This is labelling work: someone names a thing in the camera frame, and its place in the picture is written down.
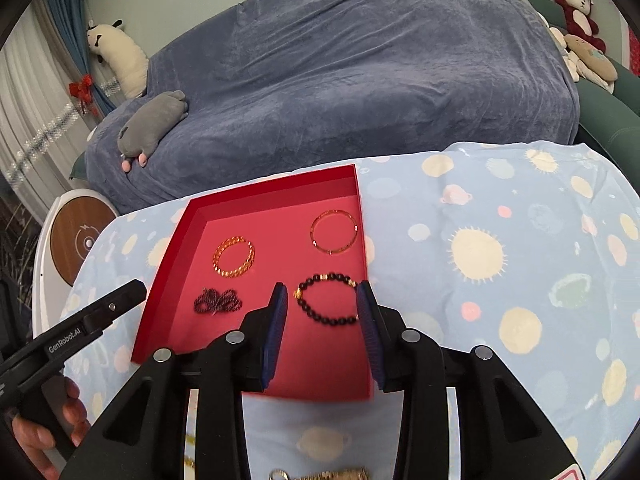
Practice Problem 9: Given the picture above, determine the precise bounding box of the dark blue plush blanket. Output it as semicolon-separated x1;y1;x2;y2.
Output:
85;0;580;212

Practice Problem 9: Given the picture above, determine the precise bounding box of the red cardboard tray box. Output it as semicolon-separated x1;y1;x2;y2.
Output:
131;165;373;402

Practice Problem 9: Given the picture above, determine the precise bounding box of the red ribbon bow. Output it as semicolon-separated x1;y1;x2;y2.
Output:
68;74;100;117

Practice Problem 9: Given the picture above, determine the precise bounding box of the person's left hand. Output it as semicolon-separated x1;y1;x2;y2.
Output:
10;374;92;480

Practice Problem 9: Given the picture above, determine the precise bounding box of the green sofa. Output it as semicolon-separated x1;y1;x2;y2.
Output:
491;0;640;176

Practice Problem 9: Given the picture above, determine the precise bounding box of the grey plush mole toy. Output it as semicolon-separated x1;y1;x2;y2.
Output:
117;90;189;174

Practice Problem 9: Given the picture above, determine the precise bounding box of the gold braided bangle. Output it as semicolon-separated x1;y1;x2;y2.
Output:
212;235;256;278

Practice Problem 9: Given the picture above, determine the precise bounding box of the black and gold bead bracelet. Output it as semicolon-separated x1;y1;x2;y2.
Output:
292;271;360;325

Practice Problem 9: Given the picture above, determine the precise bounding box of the beige cookie plush toy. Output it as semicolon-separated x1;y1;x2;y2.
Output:
549;27;618;94

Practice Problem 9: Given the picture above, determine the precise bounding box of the thin gold bangle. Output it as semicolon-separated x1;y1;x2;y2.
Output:
309;209;360;256

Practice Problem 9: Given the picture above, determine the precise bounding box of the dark garnet bead bracelet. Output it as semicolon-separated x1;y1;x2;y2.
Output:
193;286;244;317

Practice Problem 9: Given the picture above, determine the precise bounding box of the red monkey plush toy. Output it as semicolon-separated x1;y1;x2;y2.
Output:
554;0;606;53

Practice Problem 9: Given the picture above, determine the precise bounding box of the white llama plush toy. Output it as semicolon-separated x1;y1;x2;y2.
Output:
87;18;149;100

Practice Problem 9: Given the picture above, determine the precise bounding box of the white curtain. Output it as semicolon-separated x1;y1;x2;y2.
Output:
1;0;98;222

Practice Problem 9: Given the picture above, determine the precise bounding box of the light blue planet-print sheet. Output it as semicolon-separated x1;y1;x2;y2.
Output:
65;141;639;479

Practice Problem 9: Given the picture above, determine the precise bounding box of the gold wrist watch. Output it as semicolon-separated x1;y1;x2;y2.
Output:
269;468;371;480

